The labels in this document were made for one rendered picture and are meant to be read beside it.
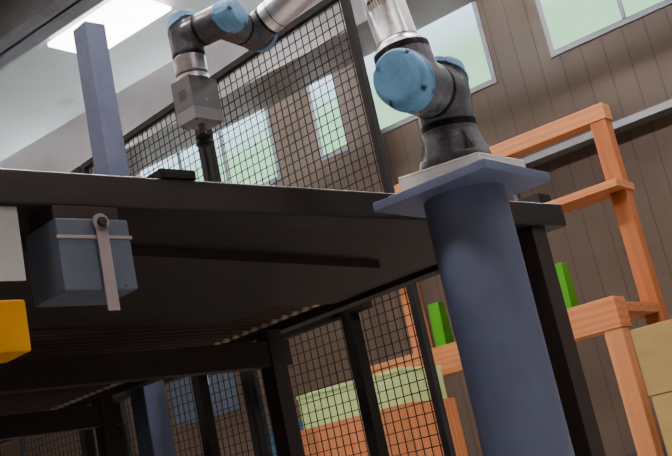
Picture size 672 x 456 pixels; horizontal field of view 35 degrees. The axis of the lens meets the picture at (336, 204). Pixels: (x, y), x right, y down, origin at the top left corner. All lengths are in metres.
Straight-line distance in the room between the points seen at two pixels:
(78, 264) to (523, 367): 0.86
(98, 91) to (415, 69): 2.58
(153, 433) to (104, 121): 1.27
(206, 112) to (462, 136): 0.58
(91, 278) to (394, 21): 0.81
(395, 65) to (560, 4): 7.82
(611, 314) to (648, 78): 4.04
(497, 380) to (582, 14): 7.84
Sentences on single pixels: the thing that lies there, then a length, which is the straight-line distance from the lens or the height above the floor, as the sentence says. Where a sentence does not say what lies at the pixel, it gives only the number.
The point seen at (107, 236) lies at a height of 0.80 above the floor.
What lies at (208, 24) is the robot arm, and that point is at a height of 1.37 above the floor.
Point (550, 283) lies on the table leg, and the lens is 2.66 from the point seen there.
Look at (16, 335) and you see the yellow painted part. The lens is 1.63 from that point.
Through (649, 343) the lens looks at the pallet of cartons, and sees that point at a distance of 4.92.
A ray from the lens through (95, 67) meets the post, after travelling 4.52.
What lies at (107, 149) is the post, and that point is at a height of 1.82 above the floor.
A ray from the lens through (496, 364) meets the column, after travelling 2.05.
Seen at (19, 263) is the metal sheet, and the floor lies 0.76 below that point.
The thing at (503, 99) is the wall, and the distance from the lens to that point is 9.96.
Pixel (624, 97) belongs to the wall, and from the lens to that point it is 9.44.
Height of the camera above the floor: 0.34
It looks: 15 degrees up
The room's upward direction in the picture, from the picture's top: 12 degrees counter-clockwise
